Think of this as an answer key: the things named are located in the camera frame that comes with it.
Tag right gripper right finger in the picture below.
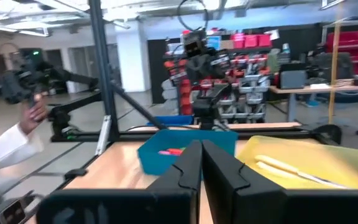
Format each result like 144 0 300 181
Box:
202 139 287 224

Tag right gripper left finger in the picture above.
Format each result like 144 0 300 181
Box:
147 139 203 224

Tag blue plastic bin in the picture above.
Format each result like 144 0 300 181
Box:
137 129 239 177

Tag cream handled table knife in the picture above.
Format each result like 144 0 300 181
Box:
254 154 349 190
255 161 298 182

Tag yellow translucent plastic bin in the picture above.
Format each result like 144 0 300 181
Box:
234 135 358 190

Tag person's forearm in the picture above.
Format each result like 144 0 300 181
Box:
0 123 45 177

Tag shelf rack with storage bins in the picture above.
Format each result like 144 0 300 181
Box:
162 29 275 125

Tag blue crate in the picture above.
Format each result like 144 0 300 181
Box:
145 114 195 127

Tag grey box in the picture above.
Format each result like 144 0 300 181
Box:
279 68 308 90

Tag wooden work table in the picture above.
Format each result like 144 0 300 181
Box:
268 82 358 123

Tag yellow pole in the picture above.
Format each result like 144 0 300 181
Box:
327 23 342 125

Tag red storage bins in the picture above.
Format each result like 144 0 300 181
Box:
325 29 358 75

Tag person's hand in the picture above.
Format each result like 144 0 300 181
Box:
19 94 50 135

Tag black box device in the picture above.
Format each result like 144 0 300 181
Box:
0 189 45 224

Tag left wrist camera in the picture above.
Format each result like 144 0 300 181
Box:
182 30 207 59

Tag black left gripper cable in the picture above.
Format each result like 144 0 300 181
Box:
177 0 209 32

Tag silver metal bracket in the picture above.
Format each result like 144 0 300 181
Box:
94 114 112 156

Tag black aluminium table frame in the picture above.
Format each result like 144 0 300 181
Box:
0 0 343 212

